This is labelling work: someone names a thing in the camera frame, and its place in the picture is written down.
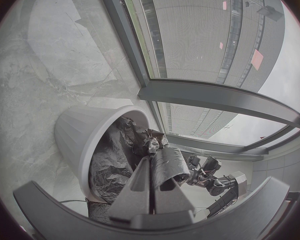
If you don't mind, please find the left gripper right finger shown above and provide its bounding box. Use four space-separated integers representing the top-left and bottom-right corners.
151 177 196 219

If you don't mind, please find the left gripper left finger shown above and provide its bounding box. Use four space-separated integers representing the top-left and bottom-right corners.
109 155 151 222

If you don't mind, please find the black plastic bag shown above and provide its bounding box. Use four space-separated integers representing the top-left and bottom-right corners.
87 116 191 220

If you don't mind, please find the white trash bin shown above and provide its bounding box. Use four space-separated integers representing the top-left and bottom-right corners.
54 105 149 202

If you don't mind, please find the window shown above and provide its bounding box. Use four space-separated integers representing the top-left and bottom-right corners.
97 0 300 157

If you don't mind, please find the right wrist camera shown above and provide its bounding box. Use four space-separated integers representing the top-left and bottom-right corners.
188 155 201 167

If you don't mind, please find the black cable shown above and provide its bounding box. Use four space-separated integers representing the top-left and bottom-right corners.
59 199 88 205

